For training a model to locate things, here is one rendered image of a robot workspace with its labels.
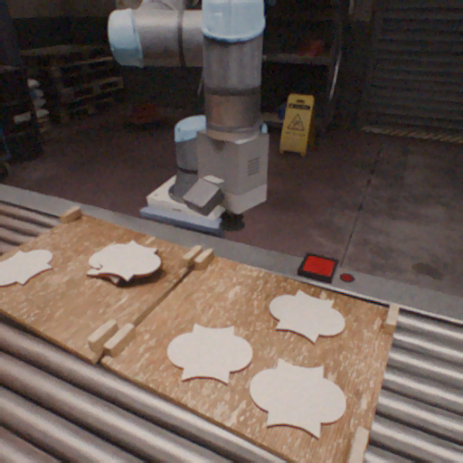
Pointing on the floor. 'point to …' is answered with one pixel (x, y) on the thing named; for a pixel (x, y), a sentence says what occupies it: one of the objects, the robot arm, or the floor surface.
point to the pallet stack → (71, 80)
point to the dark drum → (18, 117)
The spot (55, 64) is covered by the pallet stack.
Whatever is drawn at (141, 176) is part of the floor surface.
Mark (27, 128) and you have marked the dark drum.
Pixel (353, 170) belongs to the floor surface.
